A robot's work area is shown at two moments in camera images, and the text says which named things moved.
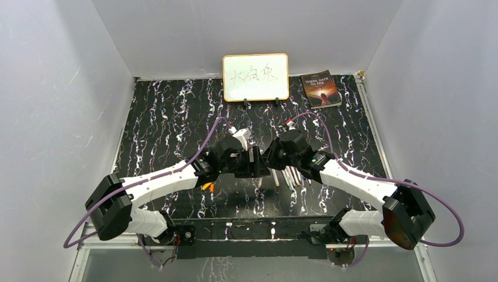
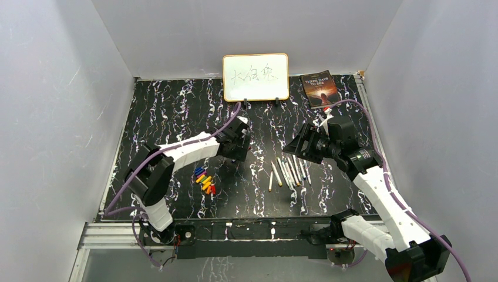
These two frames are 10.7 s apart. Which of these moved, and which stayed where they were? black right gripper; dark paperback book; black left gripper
Moved: black right gripper; black left gripper
Stayed: dark paperback book
